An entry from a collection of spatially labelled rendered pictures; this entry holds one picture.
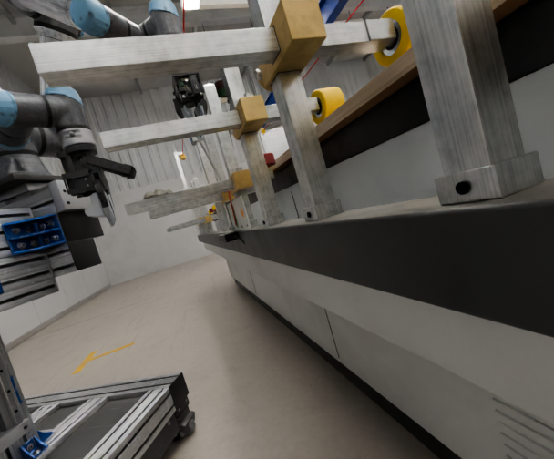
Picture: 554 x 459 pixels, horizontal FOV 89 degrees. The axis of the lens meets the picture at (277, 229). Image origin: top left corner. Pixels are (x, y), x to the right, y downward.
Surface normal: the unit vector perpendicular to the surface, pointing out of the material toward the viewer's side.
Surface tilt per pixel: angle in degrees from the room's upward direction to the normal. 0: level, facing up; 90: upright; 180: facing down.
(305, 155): 90
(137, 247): 90
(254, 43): 90
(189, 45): 90
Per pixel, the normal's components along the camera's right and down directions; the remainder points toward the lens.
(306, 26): 0.32, -0.03
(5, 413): 0.94, -0.25
